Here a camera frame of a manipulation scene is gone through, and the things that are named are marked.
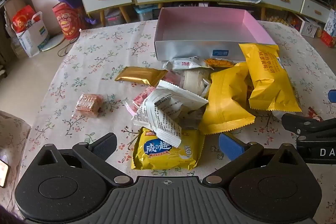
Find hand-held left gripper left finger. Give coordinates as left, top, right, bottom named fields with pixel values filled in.
left=33, top=133, right=133, bottom=187

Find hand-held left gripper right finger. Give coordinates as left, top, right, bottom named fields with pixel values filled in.
left=204, top=132, right=306, bottom=187

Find red snack packet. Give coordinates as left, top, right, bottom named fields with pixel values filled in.
left=307, top=107, right=326, bottom=123

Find plain yellow snack packet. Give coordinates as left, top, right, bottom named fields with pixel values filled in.
left=200, top=62, right=256, bottom=135

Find small orange biscuit packet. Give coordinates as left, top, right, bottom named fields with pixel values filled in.
left=75, top=93, right=104, bottom=118

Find yellow blue cracker packet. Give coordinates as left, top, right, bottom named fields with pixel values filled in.
left=130, top=126, right=206, bottom=170

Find pink nougat bar packet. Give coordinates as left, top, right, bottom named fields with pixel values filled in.
left=124, top=86, right=158, bottom=116

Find yellow printed snack packet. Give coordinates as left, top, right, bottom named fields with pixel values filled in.
left=238, top=43, right=302, bottom=112

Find white printed packet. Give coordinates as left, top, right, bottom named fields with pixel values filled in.
left=131, top=80, right=209, bottom=149

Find clear bread packet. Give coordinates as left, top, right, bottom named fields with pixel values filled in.
left=181, top=68, right=214, bottom=97

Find gold snack bar packet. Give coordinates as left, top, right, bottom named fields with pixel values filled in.
left=114, top=66, right=168, bottom=86

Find orange snack packet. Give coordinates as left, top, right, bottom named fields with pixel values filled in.
left=203, top=58, right=235, bottom=68

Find small pink snack packet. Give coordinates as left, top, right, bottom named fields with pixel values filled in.
left=161, top=70, right=183, bottom=86

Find white red-label snack packet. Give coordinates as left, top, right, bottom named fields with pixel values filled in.
left=162, top=56, right=214, bottom=71

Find pink cardboard box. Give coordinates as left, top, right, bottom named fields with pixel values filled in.
left=154, top=7, right=277, bottom=62

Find small red gift box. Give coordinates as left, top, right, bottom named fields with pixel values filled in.
left=320, top=30, right=336, bottom=49

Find white gift box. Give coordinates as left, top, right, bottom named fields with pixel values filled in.
left=297, top=14, right=322, bottom=38

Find blue white printed box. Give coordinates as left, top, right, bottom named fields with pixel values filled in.
left=324, top=9, right=336, bottom=37

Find floral chair cushion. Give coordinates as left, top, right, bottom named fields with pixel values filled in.
left=0, top=110, right=31, bottom=211

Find yellow egg tray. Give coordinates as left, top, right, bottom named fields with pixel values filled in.
left=264, top=10, right=288, bottom=26

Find smartphone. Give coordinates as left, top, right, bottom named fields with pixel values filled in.
left=0, top=154, right=11, bottom=188

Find white round stand base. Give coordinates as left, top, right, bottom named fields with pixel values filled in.
left=41, top=32, right=66, bottom=52

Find small clear storage bin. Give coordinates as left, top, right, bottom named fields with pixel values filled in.
left=105, top=9, right=123, bottom=26

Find white shopping bag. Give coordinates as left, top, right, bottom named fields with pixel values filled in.
left=15, top=11, right=50, bottom=58

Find red printed round bag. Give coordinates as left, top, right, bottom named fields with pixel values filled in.
left=52, top=2, right=88, bottom=41

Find blue-lid clear storage bin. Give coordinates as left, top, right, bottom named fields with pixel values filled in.
left=134, top=5, right=158, bottom=21

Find low wooden cabinet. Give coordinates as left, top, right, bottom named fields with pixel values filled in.
left=130, top=0, right=336, bottom=28

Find red plastic bag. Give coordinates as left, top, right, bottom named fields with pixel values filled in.
left=12, top=5, right=36, bottom=33

